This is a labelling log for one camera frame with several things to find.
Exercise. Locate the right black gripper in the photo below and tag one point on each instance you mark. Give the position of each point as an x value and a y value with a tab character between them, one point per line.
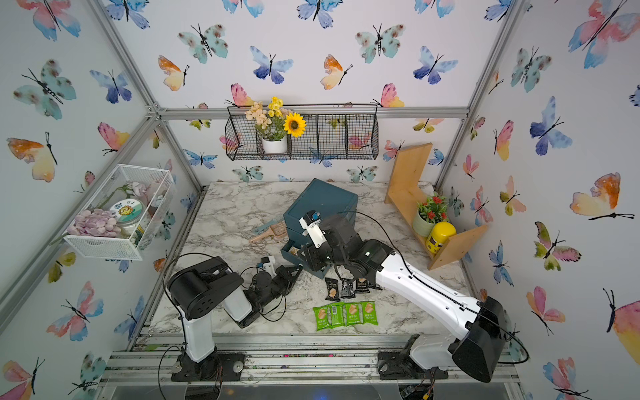
312	254

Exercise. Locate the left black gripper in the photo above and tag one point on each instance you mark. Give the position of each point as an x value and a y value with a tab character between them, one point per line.
282	275

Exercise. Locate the teal bottom drawer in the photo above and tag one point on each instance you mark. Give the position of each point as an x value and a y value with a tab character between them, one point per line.
298	257

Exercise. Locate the green cookie packet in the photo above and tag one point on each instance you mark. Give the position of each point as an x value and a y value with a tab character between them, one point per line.
322	317
353	314
336	316
369	313

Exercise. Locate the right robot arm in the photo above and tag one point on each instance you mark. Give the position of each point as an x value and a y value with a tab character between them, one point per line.
477	330

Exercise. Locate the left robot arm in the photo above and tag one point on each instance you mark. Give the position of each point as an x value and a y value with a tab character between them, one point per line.
197	290

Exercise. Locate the teal drawer cabinet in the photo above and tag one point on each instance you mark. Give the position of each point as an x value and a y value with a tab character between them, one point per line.
325	198

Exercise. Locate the small wooden dustpan brush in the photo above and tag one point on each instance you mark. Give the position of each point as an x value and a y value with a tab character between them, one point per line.
273	229

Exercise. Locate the yellow canister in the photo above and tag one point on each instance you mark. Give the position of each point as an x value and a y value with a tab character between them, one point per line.
440	233

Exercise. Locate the green pot red flowers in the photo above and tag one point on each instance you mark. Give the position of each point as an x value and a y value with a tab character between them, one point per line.
429	212

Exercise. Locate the wooden zigzag shelf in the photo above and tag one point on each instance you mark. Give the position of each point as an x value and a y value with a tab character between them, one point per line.
405	194

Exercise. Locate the white flower pot with sunflower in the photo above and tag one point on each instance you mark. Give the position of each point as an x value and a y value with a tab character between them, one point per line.
275	125

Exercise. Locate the round green tin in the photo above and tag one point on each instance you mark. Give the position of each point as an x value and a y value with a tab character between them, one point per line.
128	211

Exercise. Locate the pink artificial flowers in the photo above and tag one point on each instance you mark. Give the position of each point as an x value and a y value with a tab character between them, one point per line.
94	223

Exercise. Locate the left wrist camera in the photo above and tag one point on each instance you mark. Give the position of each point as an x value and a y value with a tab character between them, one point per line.
268	264

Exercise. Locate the black wire wall basket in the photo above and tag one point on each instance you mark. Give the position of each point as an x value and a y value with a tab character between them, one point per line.
332	132

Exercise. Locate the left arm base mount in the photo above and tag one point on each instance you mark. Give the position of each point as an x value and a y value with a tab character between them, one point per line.
217	367

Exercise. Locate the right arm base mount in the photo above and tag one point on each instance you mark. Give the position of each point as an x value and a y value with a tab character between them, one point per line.
397	365

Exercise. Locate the white mesh wall basket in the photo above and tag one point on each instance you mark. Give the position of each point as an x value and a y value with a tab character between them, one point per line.
155	188

